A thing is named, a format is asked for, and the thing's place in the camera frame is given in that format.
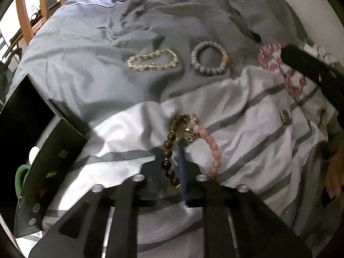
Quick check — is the dark and pink bead bracelet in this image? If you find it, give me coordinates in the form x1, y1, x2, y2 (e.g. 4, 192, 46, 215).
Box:
160, 113, 223, 189

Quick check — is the white round disc in box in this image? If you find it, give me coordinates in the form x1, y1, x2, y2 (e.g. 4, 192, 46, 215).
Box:
29, 146, 40, 165

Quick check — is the grey bead bracelet orange bead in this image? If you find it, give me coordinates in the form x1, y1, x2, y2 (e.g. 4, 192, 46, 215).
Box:
190, 41, 230, 76

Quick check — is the gold bead bracelet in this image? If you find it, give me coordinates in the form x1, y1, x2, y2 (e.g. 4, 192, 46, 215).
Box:
126, 48, 179, 72

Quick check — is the grey striped duvet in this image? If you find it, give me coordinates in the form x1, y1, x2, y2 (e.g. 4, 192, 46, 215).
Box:
13, 0, 342, 256

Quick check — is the pink crystal bracelet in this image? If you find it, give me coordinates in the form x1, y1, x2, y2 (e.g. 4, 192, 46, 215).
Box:
256, 42, 308, 97

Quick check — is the green jade bangle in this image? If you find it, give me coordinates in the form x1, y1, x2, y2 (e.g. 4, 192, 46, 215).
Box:
15, 164, 31, 198

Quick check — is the black jewelry box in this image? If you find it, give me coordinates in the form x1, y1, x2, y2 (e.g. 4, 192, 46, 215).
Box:
1, 76, 86, 238

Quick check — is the silver ring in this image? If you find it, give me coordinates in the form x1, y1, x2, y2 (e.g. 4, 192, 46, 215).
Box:
279, 109, 293, 125

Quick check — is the person's right hand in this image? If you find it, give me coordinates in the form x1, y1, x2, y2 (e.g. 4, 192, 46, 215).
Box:
325, 150, 343, 199

